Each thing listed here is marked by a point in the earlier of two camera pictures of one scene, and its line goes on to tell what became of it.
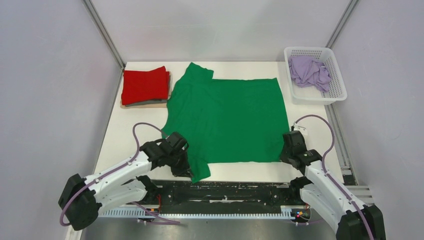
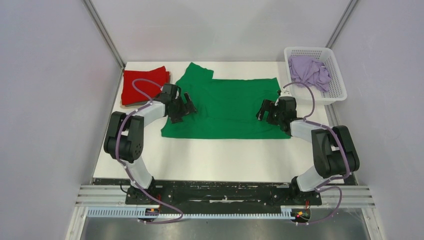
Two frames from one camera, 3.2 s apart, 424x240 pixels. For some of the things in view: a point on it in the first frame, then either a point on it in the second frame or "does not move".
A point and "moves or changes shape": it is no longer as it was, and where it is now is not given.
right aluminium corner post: x=340 y=25 does not move
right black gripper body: x=286 y=154 → x=276 y=116
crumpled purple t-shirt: x=308 y=70 does not move
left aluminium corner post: x=97 y=19 does not move
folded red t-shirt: x=140 y=86 does not move
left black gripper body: x=178 y=163 → x=179 y=107
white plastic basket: x=315 y=76 does not move
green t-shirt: x=225 y=120 moves or changes shape
